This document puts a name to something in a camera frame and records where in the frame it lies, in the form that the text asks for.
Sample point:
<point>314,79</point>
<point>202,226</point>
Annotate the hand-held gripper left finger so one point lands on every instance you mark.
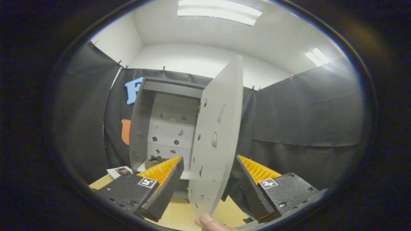
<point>160,195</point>

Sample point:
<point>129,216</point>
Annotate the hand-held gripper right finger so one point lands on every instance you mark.
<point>253,195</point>

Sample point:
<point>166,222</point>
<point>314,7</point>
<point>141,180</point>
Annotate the brown fuzzy shoe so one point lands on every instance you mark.
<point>154,162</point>

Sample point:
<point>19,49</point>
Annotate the grey shoe cabinet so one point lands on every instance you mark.
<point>141,128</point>

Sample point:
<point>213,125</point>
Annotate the white book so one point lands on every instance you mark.
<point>118,171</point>

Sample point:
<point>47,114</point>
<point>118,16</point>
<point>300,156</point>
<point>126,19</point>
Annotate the black backdrop cloth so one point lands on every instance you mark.
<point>289,128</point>

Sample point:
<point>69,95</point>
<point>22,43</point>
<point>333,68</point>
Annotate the small ceiling light panel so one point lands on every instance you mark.
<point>317,57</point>

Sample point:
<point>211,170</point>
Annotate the large ceiling light panel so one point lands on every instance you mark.
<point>218,11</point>

